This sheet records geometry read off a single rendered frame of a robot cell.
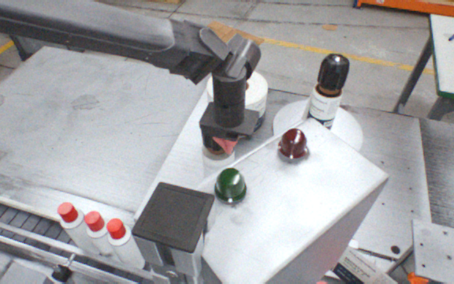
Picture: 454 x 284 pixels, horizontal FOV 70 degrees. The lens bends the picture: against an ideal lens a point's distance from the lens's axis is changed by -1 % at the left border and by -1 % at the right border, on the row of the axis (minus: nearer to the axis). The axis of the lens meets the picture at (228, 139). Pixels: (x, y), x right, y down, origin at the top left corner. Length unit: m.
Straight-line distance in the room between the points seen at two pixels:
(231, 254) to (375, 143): 1.00
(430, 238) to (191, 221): 0.55
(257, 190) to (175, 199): 0.07
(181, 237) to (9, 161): 1.15
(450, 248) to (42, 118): 1.33
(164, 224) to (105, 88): 1.28
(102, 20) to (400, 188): 0.93
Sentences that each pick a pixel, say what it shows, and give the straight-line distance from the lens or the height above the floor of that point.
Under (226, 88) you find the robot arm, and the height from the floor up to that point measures 1.37.
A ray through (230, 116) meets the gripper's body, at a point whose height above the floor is 1.31.
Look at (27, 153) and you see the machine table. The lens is 1.33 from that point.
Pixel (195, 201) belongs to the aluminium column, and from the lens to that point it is 0.24.
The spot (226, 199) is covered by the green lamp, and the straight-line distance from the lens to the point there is 0.26.
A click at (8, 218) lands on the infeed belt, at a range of 1.12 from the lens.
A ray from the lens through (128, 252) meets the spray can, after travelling 0.80.
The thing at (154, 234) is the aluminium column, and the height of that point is 1.50.
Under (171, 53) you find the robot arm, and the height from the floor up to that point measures 1.44.
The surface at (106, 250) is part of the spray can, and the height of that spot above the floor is 0.97.
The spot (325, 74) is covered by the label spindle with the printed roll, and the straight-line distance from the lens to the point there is 0.98.
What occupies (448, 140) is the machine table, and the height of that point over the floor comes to 0.83.
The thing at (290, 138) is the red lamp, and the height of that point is 1.50.
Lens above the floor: 1.70
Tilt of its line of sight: 48 degrees down
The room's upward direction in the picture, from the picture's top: straight up
